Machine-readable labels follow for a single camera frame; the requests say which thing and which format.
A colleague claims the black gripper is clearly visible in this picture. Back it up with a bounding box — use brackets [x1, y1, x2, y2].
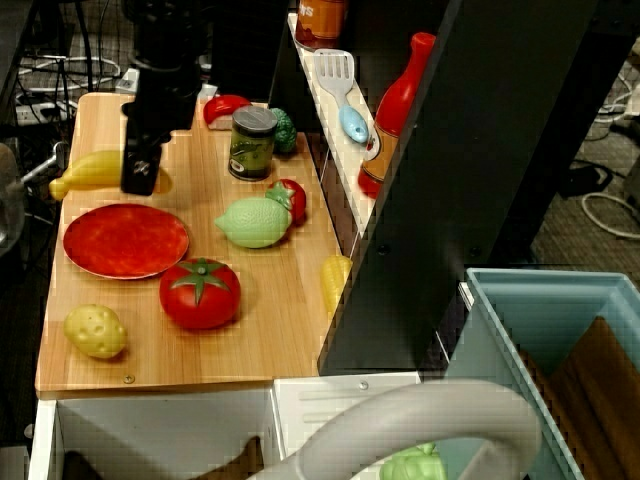
[120, 60, 202, 197]

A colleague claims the yellow toy banana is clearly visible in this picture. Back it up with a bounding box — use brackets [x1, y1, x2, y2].
[48, 149, 174, 202]

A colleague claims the red round plate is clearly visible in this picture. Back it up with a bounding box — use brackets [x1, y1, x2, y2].
[62, 202, 191, 280]

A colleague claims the red toy pepper slice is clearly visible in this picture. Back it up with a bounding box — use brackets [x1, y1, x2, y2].
[202, 94, 253, 131]

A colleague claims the green pickle can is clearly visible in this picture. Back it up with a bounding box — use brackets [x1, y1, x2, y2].
[227, 104, 279, 183]

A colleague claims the white power strip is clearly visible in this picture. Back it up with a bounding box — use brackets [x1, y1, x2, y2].
[14, 102, 70, 125]

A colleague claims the green toy lemon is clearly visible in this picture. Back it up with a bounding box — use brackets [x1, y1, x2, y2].
[213, 197, 294, 250]

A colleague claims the red toy tomato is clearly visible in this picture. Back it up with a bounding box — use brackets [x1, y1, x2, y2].
[158, 257, 242, 331]

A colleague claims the green toy broccoli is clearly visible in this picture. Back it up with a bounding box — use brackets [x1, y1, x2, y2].
[269, 107, 299, 155]

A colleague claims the red toy strawberry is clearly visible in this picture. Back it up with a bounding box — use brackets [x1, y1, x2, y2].
[264, 178, 308, 227]

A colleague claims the yellow toy potato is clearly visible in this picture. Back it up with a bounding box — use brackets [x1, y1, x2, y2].
[62, 303, 128, 361]

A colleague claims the white slanted shelf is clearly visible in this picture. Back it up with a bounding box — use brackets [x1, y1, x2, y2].
[286, 13, 377, 239]

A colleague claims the yellow toy corn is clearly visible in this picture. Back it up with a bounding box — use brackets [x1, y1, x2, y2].
[319, 253, 354, 322]

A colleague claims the orange toy can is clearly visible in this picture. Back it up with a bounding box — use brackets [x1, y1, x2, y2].
[294, 0, 350, 52]

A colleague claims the white toy sink cabinet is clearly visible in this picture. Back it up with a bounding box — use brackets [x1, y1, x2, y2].
[27, 372, 422, 480]

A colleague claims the red toy ketchup bottle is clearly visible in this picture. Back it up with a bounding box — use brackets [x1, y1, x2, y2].
[356, 32, 437, 201]

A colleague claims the black upright panel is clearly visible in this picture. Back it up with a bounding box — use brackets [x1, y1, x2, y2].
[317, 0, 601, 378]

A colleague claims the grey toy faucet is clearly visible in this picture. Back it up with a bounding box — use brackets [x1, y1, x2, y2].
[244, 378, 544, 480]

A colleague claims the light blue plastic bin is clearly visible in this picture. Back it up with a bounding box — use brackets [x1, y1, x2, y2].
[443, 267, 640, 480]

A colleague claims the light green toy vegetable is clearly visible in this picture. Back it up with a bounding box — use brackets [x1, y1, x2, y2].
[378, 442, 447, 480]

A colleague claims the silver metal clamp handle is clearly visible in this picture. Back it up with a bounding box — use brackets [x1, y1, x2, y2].
[19, 142, 70, 185]

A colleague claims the grey spatula blue handle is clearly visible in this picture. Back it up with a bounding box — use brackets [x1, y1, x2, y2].
[312, 48, 370, 147]

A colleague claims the white cable loop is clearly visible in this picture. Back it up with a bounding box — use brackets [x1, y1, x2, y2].
[581, 192, 640, 242]

